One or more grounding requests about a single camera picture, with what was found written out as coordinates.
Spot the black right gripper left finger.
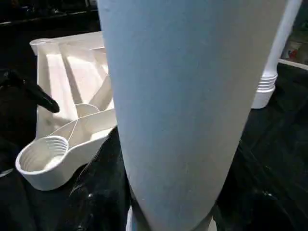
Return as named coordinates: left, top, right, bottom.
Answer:
left=58, top=128, right=133, bottom=231

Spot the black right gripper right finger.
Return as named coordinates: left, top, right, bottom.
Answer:
left=212, top=140, right=308, bottom=231

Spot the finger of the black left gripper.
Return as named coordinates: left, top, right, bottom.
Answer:
left=0, top=70, right=61, bottom=114

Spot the white plastic table top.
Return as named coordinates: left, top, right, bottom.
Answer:
left=14, top=31, right=118, bottom=192

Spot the white plastic table leg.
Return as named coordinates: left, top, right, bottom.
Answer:
left=250, top=0, right=304, bottom=110
left=96, top=0, right=289, bottom=231

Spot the black plastic mat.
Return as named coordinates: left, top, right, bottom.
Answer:
left=0, top=46, right=308, bottom=231

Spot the white glass door cabinet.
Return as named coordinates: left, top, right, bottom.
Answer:
left=279, top=0, right=308, bottom=68

